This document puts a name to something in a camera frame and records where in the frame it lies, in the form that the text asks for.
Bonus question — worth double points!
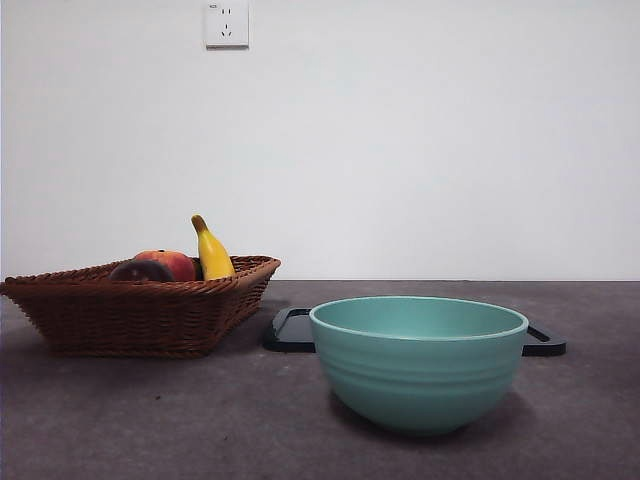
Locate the teal ribbed bowl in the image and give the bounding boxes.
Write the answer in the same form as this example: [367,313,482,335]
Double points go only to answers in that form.
[308,295,530,437]

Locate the dark red plum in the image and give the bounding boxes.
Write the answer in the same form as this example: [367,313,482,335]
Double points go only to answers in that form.
[108,258,177,283]

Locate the black rectangular tray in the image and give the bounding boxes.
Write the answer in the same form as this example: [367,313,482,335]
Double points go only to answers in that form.
[263,307,569,358]

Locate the yellow banana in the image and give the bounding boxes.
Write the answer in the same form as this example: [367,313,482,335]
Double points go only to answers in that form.
[191,214,237,281]

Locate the red orange peach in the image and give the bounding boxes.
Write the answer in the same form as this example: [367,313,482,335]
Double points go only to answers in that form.
[132,249,197,282]

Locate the brown wicker basket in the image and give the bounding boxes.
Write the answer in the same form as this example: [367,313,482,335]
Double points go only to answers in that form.
[0,255,282,360]

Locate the white wall socket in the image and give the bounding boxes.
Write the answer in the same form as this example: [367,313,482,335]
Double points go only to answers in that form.
[205,1,250,50]

